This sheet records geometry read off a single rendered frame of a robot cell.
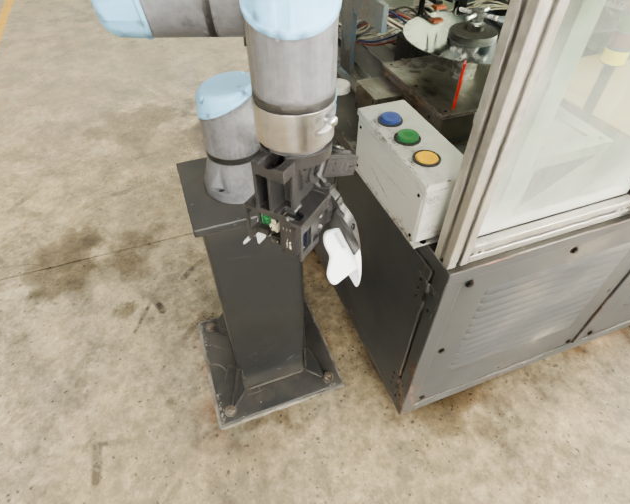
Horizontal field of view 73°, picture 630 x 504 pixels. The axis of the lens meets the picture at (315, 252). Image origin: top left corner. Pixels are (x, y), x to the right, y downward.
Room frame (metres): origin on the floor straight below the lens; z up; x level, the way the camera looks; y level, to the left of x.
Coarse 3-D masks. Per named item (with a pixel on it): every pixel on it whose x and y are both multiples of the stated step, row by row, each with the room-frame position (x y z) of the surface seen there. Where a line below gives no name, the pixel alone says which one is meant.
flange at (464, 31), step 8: (456, 24) 1.11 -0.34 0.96; (464, 24) 1.11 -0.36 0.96; (472, 24) 1.07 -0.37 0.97; (456, 32) 1.06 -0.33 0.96; (464, 32) 1.06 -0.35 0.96; (472, 32) 1.05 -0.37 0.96; (480, 32) 1.05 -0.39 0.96; (488, 32) 1.06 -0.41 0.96; (496, 32) 1.06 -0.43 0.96; (464, 40) 1.03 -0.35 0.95; (472, 40) 1.02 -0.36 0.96; (480, 40) 1.02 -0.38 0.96; (488, 40) 1.03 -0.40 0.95
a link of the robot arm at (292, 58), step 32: (256, 0) 0.34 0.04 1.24; (288, 0) 0.33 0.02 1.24; (320, 0) 0.34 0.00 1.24; (256, 32) 0.34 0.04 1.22; (288, 32) 0.33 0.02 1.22; (320, 32) 0.33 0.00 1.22; (256, 64) 0.34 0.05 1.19; (288, 64) 0.33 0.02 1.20; (320, 64) 0.34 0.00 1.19; (256, 96) 0.34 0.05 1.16; (288, 96) 0.33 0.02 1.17; (320, 96) 0.34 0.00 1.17
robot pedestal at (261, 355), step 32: (192, 160) 0.85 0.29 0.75; (192, 192) 0.73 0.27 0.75; (192, 224) 0.63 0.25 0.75; (224, 224) 0.63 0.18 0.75; (224, 256) 0.64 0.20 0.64; (256, 256) 0.66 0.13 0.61; (288, 256) 0.69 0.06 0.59; (224, 288) 0.63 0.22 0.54; (256, 288) 0.66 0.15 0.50; (288, 288) 0.69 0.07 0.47; (224, 320) 0.82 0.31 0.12; (256, 320) 0.65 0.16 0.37; (288, 320) 0.68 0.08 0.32; (224, 352) 0.76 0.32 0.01; (256, 352) 0.65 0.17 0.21; (288, 352) 0.68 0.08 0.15; (320, 352) 0.76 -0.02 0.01; (224, 384) 0.64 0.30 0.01; (256, 384) 0.64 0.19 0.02; (288, 384) 0.64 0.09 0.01; (320, 384) 0.64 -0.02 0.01; (224, 416) 0.54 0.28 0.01
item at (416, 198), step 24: (360, 120) 0.81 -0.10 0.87; (408, 120) 0.77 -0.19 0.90; (360, 144) 0.80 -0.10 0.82; (384, 144) 0.70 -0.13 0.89; (432, 144) 0.68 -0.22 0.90; (360, 168) 0.79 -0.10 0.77; (384, 168) 0.69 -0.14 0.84; (408, 168) 0.62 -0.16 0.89; (432, 168) 0.61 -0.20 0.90; (456, 168) 0.61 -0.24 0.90; (384, 192) 0.68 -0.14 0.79; (408, 192) 0.61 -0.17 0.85; (432, 192) 0.57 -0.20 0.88; (408, 216) 0.59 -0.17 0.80; (432, 216) 0.57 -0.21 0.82; (408, 240) 0.58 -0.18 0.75; (432, 240) 0.58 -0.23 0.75
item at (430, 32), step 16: (432, 16) 1.20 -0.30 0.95; (448, 16) 1.20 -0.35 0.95; (464, 16) 1.20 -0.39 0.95; (416, 32) 1.09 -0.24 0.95; (432, 32) 1.09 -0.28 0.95; (448, 32) 1.09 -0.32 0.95; (432, 48) 0.99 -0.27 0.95; (448, 48) 0.99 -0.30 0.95; (464, 48) 0.99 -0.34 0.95; (480, 48) 0.99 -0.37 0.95
